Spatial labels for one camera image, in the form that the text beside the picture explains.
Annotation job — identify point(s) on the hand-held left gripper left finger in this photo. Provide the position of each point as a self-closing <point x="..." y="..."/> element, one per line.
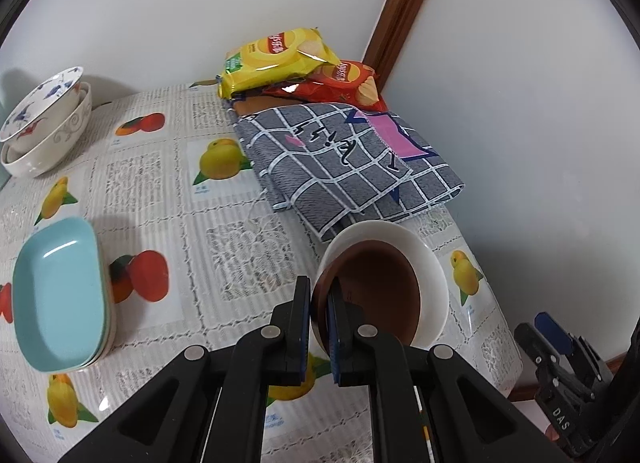
<point x="301" y="338"/>

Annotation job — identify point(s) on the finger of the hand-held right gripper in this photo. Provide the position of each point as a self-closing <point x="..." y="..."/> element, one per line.
<point x="532" y="343"/>
<point x="550" y="329"/>

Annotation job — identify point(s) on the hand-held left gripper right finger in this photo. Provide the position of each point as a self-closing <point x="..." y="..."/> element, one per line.
<point x="332" y="343"/>

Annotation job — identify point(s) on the small brown bowl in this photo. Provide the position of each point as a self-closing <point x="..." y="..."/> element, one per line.
<point x="380" y="283"/>

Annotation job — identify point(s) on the plain white bowl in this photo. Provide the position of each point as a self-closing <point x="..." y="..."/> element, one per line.
<point x="425" y="263"/>

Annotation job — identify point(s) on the blue plate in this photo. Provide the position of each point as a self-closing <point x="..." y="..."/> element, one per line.
<point x="60" y="293"/>

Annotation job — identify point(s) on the fruit print tablecloth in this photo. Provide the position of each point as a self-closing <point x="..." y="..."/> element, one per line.
<point x="225" y="243"/>

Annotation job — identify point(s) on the grey checkered cloth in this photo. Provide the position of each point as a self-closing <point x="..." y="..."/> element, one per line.
<point x="325" y="168"/>

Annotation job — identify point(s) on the red chips bag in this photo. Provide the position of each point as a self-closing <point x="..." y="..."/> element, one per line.
<point x="345" y="80"/>

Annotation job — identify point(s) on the yellow chips bag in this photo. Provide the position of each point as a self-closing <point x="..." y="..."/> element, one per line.
<point x="270" y="63"/>

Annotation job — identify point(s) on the grey patterned white bowl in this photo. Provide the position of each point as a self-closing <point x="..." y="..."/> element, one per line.
<point x="55" y="143"/>

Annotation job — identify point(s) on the brown wooden door trim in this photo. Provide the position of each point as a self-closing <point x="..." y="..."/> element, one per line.
<point x="400" y="3"/>

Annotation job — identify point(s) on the blue floral white bowl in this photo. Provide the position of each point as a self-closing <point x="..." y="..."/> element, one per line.
<point x="35" y="103"/>

